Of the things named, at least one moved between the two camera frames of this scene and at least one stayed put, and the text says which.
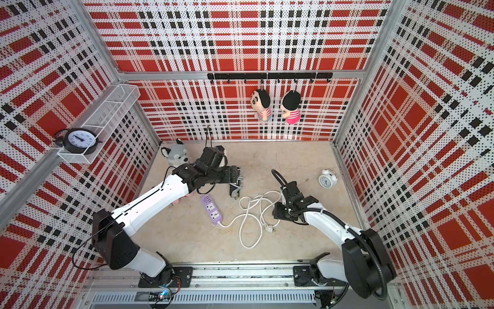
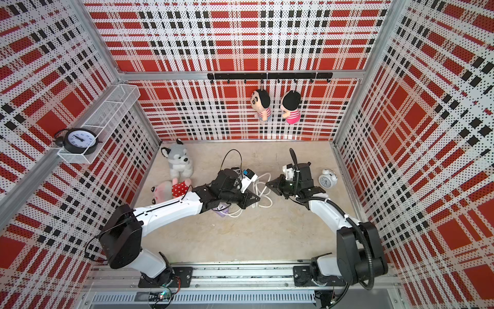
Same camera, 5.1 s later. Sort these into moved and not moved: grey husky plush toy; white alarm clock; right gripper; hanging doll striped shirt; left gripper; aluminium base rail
Moved: right gripper; left gripper
Not moved: white alarm clock; grey husky plush toy; hanging doll striped shirt; aluminium base rail
